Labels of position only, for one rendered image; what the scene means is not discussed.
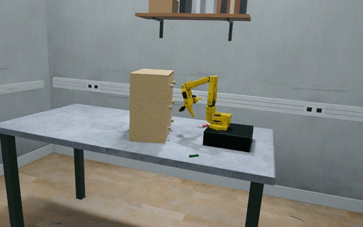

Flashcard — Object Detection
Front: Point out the tan wooden chest of drawers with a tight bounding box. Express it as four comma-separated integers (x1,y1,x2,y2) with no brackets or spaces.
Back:
129,69,174,143

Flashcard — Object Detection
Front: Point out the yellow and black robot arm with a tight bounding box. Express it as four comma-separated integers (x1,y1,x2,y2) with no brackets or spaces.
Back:
181,76,230,131

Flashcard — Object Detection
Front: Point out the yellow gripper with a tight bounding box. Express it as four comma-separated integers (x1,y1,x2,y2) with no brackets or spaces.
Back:
179,97,202,117

